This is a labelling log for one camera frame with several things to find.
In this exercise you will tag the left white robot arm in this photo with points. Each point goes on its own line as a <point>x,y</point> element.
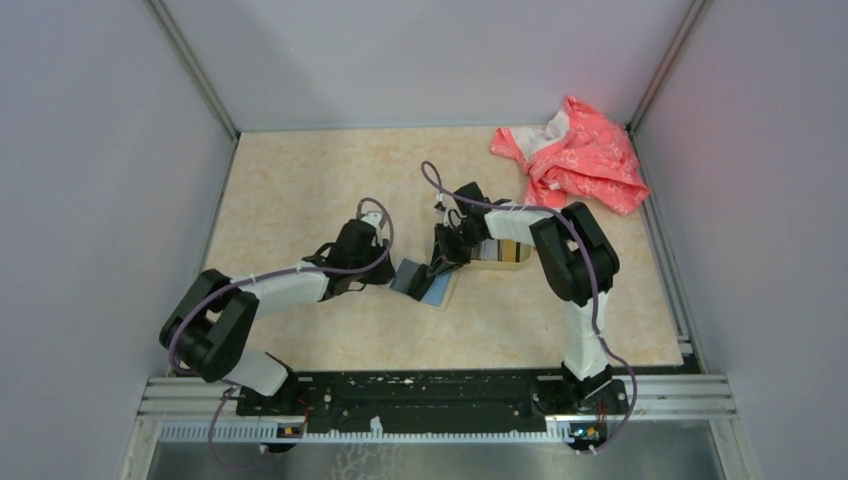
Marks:
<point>208,330</point>

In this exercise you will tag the beige tray of cards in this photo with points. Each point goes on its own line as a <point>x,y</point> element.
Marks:
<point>504,255</point>

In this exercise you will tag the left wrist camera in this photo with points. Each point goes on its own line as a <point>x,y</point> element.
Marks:
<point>375,219</point>

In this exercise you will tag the beige card holder wallet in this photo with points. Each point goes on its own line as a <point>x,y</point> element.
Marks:
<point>440,292</point>

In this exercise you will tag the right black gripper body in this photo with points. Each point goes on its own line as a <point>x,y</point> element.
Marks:
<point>456,242</point>

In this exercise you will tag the pink crumpled cloth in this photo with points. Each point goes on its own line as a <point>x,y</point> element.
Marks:
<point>579,152</point>

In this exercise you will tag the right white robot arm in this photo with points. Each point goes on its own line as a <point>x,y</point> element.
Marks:
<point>577,259</point>

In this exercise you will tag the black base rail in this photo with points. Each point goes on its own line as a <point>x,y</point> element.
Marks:
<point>433,401</point>

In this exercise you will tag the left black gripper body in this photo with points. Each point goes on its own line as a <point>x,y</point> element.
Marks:
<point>377,274</point>

